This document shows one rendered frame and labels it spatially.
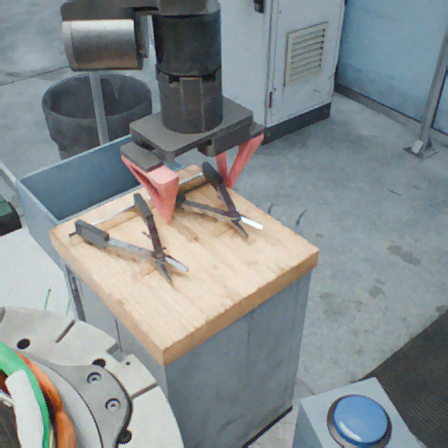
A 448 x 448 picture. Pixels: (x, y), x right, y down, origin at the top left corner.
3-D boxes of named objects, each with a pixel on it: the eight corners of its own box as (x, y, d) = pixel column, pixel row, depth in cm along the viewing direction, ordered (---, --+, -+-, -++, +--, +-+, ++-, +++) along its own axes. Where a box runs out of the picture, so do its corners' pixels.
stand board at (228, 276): (52, 246, 57) (47, 229, 56) (194, 179, 67) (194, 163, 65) (163, 369, 46) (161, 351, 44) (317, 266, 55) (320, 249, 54)
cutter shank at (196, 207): (182, 208, 55) (181, 203, 55) (185, 203, 56) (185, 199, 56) (236, 223, 54) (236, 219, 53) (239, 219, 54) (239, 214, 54)
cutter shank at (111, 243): (104, 246, 51) (104, 241, 51) (109, 241, 52) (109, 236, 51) (161, 265, 49) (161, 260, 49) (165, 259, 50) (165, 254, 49)
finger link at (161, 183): (128, 212, 56) (115, 134, 50) (183, 185, 60) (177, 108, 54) (167, 246, 52) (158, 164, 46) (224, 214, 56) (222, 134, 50)
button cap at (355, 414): (348, 453, 40) (350, 446, 40) (324, 408, 43) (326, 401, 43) (395, 438, 41) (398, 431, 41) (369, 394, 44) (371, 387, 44)
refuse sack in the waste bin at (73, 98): (42, 171, 217) (22, 89, 194) (127, 140, 235) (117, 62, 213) (87, 219, 193) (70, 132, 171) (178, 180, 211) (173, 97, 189)
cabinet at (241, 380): (92, 391, 74) (54, 247, 57) (199, 323, 83) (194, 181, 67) (178, 503, 62) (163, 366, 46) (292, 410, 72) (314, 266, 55)
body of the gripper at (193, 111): (129, 141, 52) (118, 67, 47) (212, 105, 57) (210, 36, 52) (170, 170, 48) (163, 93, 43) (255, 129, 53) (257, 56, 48)
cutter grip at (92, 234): (75, 234, 53) (72, 221, 52) (81, 230, 54) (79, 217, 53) (105, 250, 51) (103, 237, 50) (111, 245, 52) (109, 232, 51)
